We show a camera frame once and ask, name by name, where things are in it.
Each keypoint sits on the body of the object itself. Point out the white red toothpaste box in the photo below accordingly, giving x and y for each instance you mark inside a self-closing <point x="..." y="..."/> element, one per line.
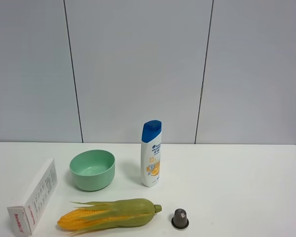
<point x="25" y="214"/>

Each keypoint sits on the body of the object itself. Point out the white blue shampoo bottle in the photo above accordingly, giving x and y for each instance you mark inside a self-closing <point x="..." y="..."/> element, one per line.
<point x="150" y="152"/>

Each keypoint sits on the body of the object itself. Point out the green plastic bowl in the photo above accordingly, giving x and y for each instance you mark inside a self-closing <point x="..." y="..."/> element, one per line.
<point x="93" y="170"/>

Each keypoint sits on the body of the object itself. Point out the grey coffee capsule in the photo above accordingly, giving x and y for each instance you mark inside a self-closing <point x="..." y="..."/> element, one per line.
<point x="179" y="220"/>

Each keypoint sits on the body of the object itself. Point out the yellow green toy corn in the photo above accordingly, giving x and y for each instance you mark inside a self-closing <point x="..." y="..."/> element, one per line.
<point x="102" y="215"/>

